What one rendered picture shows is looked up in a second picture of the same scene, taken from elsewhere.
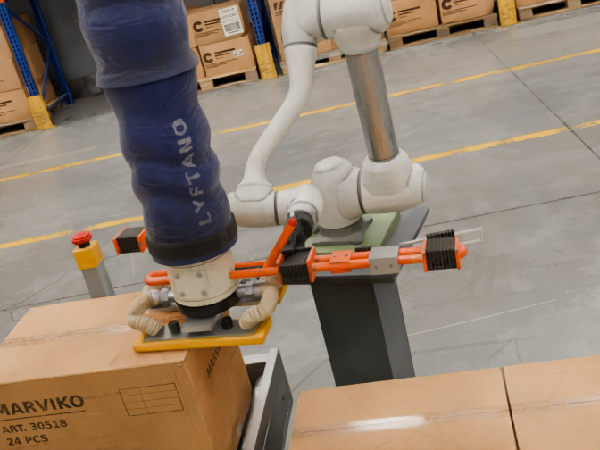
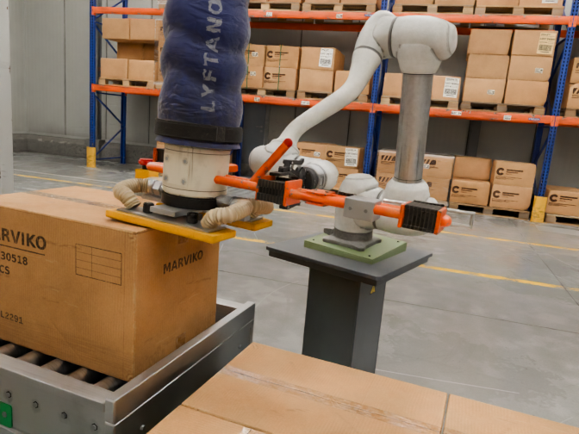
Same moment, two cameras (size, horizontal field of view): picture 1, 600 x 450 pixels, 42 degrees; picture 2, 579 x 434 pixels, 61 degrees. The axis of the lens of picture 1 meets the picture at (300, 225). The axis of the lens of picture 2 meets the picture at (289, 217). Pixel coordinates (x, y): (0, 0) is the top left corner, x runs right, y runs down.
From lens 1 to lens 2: 0.91 m
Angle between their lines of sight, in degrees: 15
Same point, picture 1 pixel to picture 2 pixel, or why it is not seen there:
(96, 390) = (59, 238)
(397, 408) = (329, 387)
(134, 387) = (88, 245)
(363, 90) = (408, 109)
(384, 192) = not seen: hidden behind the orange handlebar
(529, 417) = not seen: outside the picture
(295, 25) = (369, 34)
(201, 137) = (233, 27)
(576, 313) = (533, 410)
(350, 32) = (413, 48)
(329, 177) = (356, 184)
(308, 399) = (255, 350)
